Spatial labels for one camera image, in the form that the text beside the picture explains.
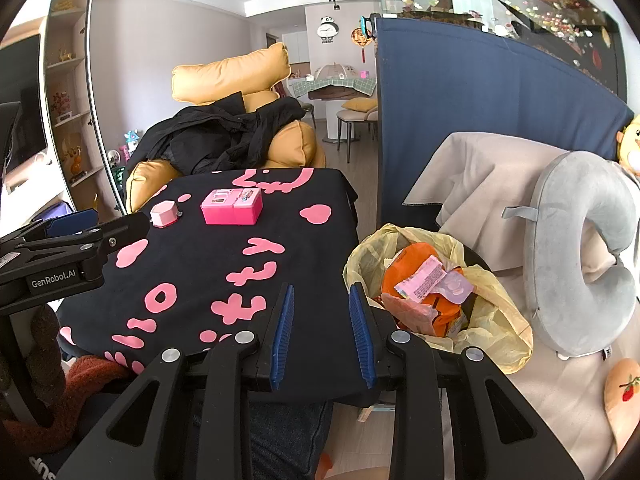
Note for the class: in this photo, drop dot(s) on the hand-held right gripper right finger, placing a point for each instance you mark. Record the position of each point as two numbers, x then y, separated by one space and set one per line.
362 335

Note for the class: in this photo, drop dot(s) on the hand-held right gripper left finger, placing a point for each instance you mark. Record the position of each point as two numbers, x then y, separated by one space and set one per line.
282 335

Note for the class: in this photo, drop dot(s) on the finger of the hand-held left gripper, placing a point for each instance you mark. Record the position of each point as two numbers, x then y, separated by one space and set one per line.
125 227
72 222

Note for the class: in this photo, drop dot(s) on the white pink packet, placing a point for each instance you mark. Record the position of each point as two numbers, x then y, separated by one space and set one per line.
422 277

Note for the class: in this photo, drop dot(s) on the orange snack bag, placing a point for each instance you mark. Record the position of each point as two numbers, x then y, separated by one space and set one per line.
420 255

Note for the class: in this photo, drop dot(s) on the small pink packet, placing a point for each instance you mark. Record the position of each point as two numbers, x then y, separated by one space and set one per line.
457 285

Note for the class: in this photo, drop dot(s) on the purple bag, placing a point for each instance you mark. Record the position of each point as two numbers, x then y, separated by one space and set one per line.
55 210

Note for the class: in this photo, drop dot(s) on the small pink octagonal box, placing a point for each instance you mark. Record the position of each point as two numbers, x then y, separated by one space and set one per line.
164 212

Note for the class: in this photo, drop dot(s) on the black cloth with pink print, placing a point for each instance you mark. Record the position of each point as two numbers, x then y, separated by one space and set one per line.
310 260

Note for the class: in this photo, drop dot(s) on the small toy figures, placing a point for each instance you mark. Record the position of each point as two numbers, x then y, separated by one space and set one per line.
131 141

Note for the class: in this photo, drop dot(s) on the person's leg in jeans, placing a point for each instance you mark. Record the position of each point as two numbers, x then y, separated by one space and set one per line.
285 435

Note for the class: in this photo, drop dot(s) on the rust fuzzy cloth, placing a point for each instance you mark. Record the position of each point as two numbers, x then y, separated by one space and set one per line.
85 380

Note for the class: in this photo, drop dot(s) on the black jacket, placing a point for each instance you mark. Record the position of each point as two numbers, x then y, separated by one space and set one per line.
215 135

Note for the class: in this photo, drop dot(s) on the white display shelf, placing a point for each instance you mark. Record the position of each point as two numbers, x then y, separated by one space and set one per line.
70 85

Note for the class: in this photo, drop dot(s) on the dark television screen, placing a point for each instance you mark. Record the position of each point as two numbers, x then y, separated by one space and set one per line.
20 90

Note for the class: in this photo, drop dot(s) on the yellow armchair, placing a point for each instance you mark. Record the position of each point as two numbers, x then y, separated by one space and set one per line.
230 75

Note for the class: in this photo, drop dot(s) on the beige blanket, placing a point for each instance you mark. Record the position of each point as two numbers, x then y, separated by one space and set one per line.
480 175

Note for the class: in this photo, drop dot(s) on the grey dining chair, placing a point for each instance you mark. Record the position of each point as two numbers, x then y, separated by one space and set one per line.
350 120

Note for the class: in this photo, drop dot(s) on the yellow seat cushion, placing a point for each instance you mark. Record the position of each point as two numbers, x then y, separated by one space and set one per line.
359 104

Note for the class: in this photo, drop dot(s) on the blue partition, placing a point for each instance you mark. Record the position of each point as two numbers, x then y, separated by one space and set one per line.
475 125

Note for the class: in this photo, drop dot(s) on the grey neck pillow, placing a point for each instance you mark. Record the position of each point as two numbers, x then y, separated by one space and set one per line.
570 200

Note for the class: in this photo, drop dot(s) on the dining table with checkered cloth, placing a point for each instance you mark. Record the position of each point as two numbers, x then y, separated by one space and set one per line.
332 88

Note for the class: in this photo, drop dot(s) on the mesh food cover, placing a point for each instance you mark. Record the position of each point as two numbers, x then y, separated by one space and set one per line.
332 72

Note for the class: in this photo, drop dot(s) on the peach strawberry pillow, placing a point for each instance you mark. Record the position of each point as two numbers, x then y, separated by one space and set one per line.
622 390

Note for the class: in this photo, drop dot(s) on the red hanging ornament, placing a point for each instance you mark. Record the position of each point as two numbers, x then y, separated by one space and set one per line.
357 37

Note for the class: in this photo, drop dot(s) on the yellow duck plush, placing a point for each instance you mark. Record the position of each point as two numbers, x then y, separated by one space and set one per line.
631 142

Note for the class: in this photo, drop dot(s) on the panda wall clock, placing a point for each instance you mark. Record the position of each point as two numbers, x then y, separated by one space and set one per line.
327 27

